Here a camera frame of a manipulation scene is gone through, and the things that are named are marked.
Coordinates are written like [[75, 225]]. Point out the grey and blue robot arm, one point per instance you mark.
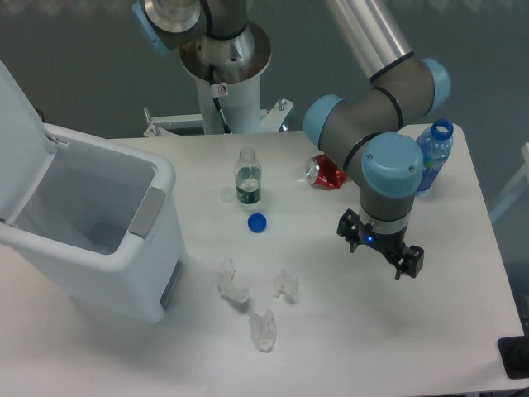
[[362, 138]]

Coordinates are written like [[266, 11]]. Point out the blue plastic bottle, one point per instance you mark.
[[436, 143]]

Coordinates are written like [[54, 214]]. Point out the white trash bin lid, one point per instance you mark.
[[30, 153]]

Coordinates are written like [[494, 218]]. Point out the middle crumpled paper ball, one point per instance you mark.
[[263, 330]]

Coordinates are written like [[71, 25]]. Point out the white trash bin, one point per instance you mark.
[[100, 222]]

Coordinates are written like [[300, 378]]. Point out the crumpled paper ball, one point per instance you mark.
[[226, 286], [263, 330], [286, 284]]

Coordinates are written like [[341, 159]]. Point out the left crumpled paper ball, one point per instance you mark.
[[226, 286]]

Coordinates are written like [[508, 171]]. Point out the right crumpled paper ball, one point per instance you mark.
[[286, 284]]

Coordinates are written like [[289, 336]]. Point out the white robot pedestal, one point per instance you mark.
[[227, 74]]

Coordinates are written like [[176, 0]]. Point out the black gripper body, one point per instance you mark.
[[390, 245]]

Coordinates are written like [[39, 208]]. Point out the crushed red soda can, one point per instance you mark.
[[322, 172]]

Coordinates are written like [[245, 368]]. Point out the clear plastic bottle green label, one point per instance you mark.
[[248, 177]]

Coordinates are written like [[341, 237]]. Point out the black device at table edge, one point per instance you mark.
[[514, 355]]

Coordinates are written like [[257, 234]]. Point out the white bottle cap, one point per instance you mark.
[[226, 195]]

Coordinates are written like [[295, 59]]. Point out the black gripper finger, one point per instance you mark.
[[409, 262], [348, 227]]

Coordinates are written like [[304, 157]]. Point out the blue bottle cap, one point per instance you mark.
[[257, 222]]

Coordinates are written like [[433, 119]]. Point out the white frame at right edge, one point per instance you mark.
[[512, 190]]

